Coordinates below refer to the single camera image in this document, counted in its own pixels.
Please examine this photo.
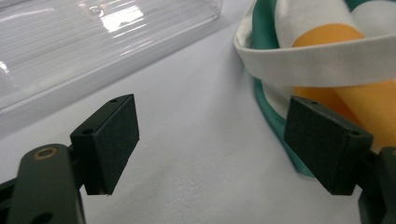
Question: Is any clear plastic bin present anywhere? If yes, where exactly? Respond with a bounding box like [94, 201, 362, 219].
[0, 0, 224, 138]

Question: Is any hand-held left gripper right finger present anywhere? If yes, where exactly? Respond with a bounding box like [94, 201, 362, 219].
[283, 95, 375, 196]

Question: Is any white cloth tote bag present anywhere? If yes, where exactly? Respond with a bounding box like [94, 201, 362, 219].
[233, 0, 396, 180]

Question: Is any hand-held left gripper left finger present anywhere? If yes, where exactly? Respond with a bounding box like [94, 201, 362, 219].
[69, 93, 140, 196]

